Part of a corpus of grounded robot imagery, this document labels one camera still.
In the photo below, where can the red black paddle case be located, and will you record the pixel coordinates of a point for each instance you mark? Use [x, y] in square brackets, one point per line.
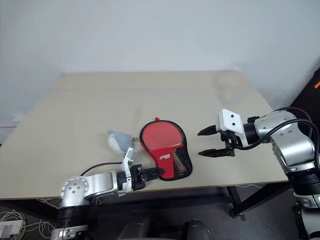
[172, 162]

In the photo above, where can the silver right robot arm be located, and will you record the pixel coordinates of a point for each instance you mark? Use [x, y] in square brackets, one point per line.
[292, 150]

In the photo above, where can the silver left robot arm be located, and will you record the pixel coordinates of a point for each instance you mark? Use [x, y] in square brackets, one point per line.
[100, 182]

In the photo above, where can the dark rounded shape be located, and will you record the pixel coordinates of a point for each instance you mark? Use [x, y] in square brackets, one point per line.
[133, 230]
[196, 230]

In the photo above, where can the black metal table frame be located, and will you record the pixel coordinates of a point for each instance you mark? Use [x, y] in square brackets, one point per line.
[175, 200]

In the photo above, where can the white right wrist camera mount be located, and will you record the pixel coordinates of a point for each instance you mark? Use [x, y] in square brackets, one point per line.
[231, 122]

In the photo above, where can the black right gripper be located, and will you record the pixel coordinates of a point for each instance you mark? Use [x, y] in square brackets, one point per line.
[228, 141]

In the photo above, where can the red table tennis paddle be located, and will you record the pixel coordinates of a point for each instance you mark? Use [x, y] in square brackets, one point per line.
[160, 135]

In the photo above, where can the white power strip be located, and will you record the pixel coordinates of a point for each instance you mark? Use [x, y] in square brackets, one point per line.
[10, 227]

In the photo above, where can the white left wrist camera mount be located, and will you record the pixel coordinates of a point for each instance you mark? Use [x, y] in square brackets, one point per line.
[127, 160]

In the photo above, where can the black bag with orange label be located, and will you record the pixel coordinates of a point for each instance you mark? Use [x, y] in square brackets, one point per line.
[308, 95]

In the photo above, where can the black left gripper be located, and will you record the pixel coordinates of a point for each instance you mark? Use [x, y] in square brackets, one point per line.
[137, 178]

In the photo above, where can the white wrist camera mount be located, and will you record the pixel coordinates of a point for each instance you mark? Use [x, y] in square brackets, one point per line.
[127, 160]
[231, 122]

